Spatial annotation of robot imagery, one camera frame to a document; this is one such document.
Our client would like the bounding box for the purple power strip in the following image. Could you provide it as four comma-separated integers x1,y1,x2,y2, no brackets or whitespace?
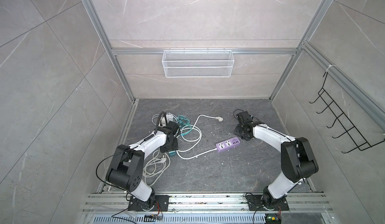
216,137,241,153

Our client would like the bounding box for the teal charger adapter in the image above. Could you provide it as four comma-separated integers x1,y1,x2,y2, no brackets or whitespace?
168,151,177,157

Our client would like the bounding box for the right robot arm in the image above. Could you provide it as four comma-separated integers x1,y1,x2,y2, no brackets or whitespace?
234,111,319,210

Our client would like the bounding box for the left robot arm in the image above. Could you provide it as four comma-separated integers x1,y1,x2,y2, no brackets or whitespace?
97,111,180,209

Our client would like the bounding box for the thin white charger cable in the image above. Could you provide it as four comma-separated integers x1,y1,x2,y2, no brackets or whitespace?
151,112,178,127

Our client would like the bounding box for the purple strip white cord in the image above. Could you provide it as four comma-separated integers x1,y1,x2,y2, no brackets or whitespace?
175,115,225,160

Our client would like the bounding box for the white power strip cord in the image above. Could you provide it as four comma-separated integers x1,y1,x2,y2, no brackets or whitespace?
142,150,171,187

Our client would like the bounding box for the white wire mesh basket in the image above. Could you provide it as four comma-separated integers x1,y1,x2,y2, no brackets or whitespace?
162,50,235,78

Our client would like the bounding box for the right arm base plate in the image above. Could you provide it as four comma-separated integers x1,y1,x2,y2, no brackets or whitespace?
245,193,289,211

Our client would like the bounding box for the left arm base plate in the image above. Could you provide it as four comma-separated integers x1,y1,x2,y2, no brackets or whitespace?
128,195,170,212

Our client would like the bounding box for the black wire hook rack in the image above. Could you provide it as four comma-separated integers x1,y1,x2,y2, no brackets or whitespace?
309,72,385,154

